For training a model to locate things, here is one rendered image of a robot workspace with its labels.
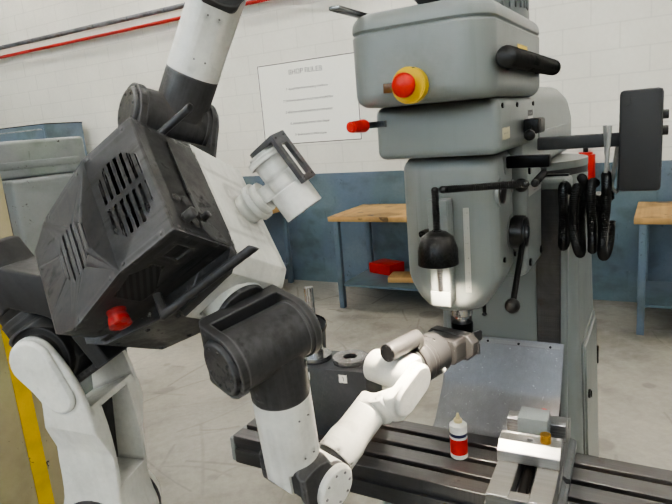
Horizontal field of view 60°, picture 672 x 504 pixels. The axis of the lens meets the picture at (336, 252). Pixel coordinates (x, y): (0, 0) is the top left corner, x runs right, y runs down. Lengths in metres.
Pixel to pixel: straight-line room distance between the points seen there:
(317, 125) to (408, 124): 5.13
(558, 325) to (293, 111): 5.07
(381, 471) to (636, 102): 0.97
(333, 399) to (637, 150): 0.90
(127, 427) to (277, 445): 0.40
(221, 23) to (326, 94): 5.19
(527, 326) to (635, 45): 3.95
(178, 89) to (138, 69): 6.81
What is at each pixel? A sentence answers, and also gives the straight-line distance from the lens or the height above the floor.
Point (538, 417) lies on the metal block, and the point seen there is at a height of 1.07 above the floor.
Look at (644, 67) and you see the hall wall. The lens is 5.39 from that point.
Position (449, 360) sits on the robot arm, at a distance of 1.21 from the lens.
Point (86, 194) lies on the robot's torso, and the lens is 0.89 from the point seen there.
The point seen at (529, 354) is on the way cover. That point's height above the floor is 1.05.
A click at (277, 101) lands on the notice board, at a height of 1.99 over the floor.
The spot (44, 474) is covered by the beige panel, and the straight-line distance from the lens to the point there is 2.71.
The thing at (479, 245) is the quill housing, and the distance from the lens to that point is 1.17.
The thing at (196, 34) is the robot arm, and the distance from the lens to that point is 1.02.
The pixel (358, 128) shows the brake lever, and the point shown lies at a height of 1.70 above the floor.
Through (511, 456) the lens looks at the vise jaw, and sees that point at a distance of 1.32.
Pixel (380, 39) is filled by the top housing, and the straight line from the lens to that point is 1.06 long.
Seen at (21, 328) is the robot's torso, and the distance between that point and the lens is 1.12.
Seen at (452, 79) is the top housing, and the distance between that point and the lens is 1.01.
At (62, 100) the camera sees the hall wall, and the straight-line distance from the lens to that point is 8.97.
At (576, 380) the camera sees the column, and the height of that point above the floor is 0.97.
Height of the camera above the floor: 1.71
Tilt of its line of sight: 12 degrees down
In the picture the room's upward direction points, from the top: 5 degrees counter-clockwise
